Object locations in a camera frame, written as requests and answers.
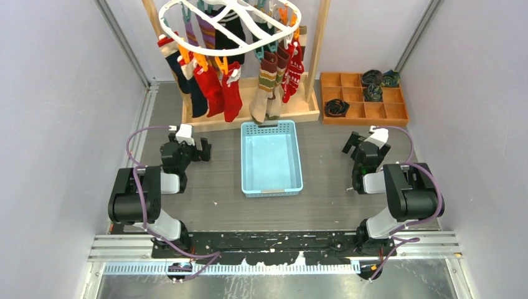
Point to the wooden hanger stand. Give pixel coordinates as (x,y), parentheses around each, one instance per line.
(301,107)

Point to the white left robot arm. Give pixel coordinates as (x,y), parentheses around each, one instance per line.
(136,197)

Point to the navy sock with white cuff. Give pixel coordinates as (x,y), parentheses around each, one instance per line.
(198,100)

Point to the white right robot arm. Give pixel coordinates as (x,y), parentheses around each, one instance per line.
(409,189)

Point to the white round clip hanger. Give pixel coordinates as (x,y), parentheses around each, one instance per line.
(244,26)

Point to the rolled dark sock left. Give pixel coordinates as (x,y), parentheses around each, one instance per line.
(336,108)

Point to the striped beige sock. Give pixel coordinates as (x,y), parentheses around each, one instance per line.
(266,83)
(273,108)

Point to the rolled dark sock right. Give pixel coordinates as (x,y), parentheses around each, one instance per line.
(390,79)

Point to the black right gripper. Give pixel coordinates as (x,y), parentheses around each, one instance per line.
(353,140)

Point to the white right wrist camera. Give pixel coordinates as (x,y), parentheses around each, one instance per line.
(378,136)

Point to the purple striped sock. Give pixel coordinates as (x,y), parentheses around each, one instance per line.
(207,30)

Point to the rolled dark sock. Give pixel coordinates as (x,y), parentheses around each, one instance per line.
(372,77)
(390,79)
(336,108)
(373,93)

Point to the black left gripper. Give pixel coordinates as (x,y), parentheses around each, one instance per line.
(205,149)

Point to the red santa sock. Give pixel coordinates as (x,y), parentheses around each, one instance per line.
(211,88)
(230,88)

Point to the rolled dark sock top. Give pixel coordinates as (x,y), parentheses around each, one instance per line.
(372,77)

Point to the orange wooden compartment tray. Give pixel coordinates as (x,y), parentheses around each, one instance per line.
(392,111)

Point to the light blue plastic basket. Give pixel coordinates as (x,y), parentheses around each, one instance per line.
(270,159)

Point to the rolled dark sock middle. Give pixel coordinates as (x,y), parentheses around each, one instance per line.
(373,93)

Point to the navy sock far left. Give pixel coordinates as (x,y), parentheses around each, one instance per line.
(169,48)

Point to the striped beige sock front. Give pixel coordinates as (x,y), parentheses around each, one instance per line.
(266,83)

